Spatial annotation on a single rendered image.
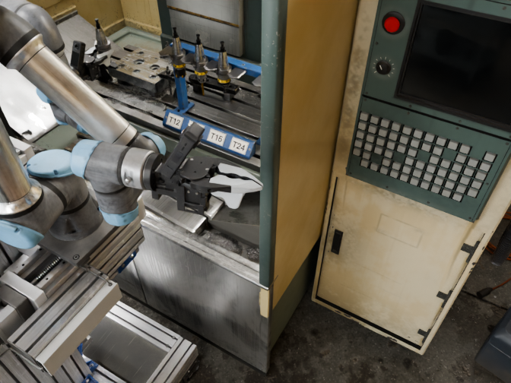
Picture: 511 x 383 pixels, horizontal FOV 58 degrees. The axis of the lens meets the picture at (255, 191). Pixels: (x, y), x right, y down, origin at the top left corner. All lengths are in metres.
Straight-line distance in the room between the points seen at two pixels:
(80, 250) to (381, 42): 0.98
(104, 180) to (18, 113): 1.89
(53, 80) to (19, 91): 1.86
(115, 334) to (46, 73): 1.49
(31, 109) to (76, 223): 1.54
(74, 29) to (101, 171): 2.39
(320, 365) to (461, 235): 0.99
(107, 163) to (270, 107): 0.39
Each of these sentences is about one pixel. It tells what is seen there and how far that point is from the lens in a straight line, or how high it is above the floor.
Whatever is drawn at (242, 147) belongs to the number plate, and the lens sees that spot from 1.88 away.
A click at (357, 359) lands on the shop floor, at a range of 2.41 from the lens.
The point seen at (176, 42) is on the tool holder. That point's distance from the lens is 1.91.
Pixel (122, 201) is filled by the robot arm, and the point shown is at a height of 1.48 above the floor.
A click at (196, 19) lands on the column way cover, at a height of 1.05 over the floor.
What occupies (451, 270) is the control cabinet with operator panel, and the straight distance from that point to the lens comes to 1.89.
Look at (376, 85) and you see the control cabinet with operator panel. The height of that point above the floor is 1.41.
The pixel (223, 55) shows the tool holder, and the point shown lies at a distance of 1.79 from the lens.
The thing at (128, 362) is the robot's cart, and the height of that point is 0.21.
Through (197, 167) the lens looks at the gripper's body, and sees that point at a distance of 0.83.
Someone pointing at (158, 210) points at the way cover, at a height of 0.72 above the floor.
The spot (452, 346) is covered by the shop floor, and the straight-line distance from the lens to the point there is 2.57.
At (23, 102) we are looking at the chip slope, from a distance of 2.82.
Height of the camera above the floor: 2.14
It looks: 45 degrees down
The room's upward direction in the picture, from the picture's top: straight up
